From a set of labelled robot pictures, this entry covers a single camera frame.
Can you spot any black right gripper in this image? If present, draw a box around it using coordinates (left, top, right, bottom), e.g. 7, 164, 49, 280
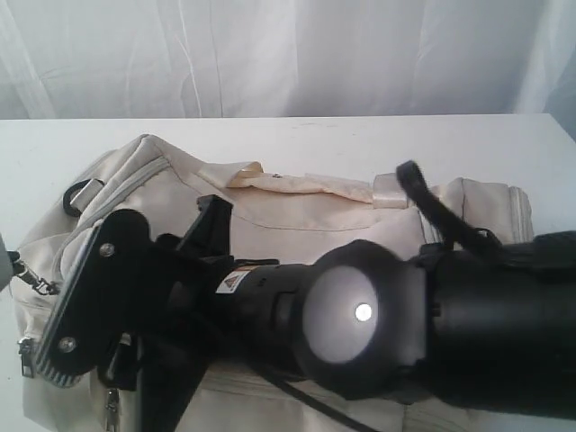
97, 195, 233, 431

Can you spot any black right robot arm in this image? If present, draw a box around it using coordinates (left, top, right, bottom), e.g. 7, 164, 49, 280
97, 163, 575, 431

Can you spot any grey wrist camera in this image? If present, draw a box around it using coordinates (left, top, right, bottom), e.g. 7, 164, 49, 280
35, 209, 152, 388
0, 237, 14, 291

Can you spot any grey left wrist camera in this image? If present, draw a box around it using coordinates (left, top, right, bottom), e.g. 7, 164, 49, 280
0, 237, 14, 291

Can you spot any cream canvas duffel bag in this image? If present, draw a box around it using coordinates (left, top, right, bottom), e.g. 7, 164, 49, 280
10, 135, 534, 431

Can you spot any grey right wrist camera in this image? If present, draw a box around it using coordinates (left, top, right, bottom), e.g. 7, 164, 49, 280
35, 209, 152, 388

